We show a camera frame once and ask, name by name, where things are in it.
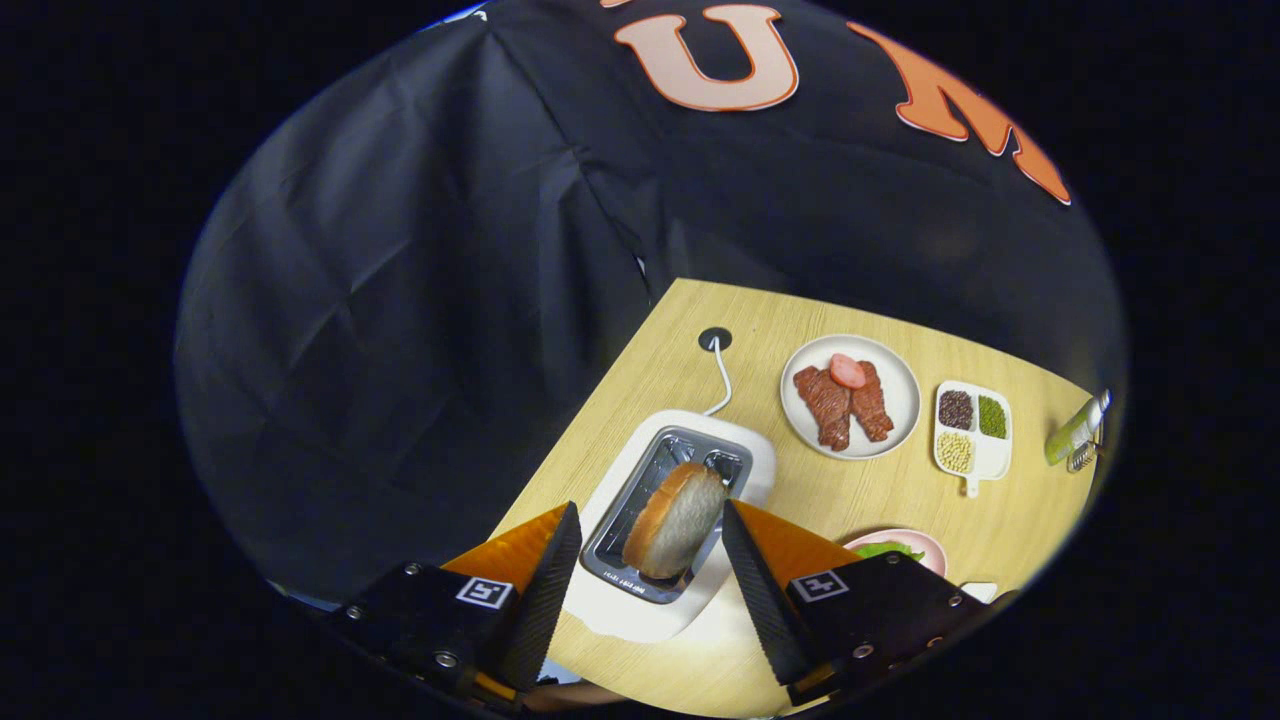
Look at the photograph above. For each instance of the red sausage slice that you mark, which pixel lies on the red sausage slice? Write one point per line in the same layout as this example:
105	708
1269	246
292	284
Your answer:
848	371

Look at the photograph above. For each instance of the yellow soybeans pile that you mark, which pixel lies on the yellow soybeans pile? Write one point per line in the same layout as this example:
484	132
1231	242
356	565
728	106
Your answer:
955	452

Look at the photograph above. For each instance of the white divided dish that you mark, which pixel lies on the white divided dish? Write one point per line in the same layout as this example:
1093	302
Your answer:
990	460

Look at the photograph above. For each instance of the green label metal bottle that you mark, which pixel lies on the green label metal bottle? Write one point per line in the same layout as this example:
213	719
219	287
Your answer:
1075	432

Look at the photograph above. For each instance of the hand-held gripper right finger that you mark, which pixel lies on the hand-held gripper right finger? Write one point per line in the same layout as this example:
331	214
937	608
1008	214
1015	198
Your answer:
765	600

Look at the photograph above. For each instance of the grey round plate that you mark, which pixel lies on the grey round plate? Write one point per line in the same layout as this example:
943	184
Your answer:
900	395

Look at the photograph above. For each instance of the green lettuce leaf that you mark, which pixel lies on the green lettuce leaf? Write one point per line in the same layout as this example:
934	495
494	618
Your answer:
885	551

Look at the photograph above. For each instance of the brown steak piece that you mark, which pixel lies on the brown steak piece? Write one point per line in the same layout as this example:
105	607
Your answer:
826	410
872	405

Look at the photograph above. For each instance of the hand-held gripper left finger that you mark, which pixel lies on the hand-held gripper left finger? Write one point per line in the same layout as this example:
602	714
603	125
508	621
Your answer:
545	600

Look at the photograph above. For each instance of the thick brown crust bread slice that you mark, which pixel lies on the thick brown crust bread slice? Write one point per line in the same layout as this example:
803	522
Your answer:
675	520

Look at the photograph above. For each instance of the black backdrop cloth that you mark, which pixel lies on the black backdrop cloth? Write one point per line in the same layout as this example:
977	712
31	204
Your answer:
400	300

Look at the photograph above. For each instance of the green beans pile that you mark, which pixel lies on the green beans pile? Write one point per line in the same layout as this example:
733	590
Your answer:
992	417

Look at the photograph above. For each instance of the white plate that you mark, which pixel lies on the white plate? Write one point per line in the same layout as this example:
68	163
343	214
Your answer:
978	592

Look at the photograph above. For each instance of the pink plate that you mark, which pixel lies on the pink plate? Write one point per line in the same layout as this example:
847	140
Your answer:
930	548

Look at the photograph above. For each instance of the dark red beans pile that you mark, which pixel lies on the dark red beans pile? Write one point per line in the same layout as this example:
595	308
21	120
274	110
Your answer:
955	410

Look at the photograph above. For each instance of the white toaster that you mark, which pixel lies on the white toaster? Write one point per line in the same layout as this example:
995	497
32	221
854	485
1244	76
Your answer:
640	617

